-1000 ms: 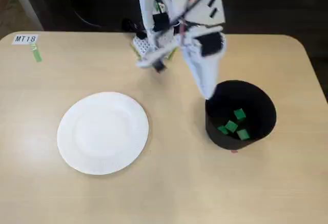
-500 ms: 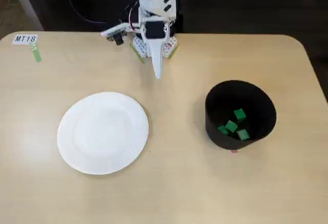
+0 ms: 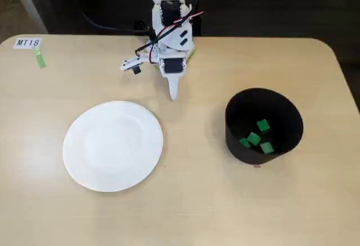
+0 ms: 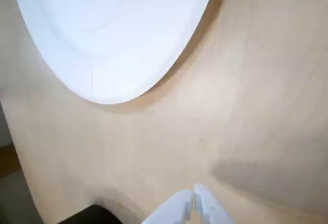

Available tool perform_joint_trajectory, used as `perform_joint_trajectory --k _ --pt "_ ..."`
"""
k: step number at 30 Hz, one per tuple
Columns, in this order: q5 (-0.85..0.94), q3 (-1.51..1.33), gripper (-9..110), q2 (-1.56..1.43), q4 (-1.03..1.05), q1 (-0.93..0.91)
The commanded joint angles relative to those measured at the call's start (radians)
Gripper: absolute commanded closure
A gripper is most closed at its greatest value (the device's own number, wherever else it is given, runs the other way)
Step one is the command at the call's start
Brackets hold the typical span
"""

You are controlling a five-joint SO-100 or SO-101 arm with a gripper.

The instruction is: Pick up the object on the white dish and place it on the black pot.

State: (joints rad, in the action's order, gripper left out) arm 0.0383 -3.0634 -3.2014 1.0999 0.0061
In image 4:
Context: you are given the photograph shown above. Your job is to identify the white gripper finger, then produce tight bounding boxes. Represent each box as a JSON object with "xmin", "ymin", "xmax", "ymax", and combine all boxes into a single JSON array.
[
  {"xmin": 193, "ymin": 182, "xmax": 235, "ymax": 224},
  {"xmin": 145, "ymin": 189, "xmax": 194, "ymax": 224}
]

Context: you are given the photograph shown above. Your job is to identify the white round dish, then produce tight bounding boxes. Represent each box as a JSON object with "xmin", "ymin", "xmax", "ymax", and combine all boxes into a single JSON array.
[{"xmin": 11, "ymin": 0, "xmax": 220, "ymax": 105}]

